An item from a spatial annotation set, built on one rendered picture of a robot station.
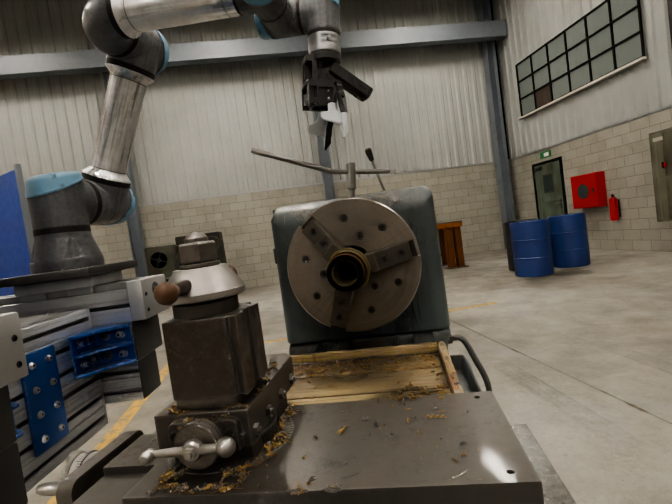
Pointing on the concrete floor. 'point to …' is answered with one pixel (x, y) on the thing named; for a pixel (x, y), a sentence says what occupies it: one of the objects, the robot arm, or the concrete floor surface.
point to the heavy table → (451, 244)
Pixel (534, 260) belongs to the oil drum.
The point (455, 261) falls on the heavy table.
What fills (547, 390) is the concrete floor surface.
